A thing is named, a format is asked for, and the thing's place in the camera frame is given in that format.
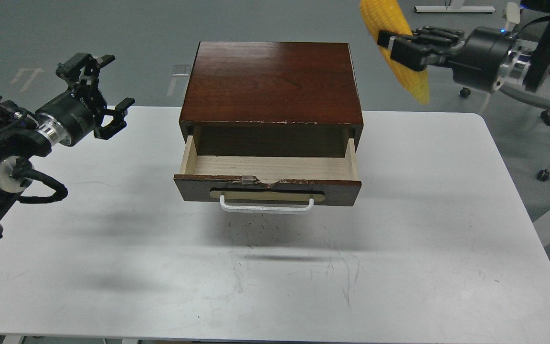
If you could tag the wooden drawer with white handle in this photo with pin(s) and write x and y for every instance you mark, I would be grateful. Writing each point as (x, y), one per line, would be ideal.
(269, 181)

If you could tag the dark wooden drawer cabinet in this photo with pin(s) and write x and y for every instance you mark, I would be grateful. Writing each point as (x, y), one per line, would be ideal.
(272, 83)

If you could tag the yellow corn cob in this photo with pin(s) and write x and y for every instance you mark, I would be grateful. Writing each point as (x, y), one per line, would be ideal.
(386, 17)

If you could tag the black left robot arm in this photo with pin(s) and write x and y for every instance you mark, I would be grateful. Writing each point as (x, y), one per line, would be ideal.
(20, 140)

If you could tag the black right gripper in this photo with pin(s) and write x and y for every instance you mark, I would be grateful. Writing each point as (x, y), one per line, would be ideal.
(476, 65)

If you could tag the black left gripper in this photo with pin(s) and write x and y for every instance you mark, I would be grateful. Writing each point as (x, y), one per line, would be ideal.
(72, 115)

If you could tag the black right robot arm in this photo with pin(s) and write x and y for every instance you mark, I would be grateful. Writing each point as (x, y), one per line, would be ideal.
(484, 60)

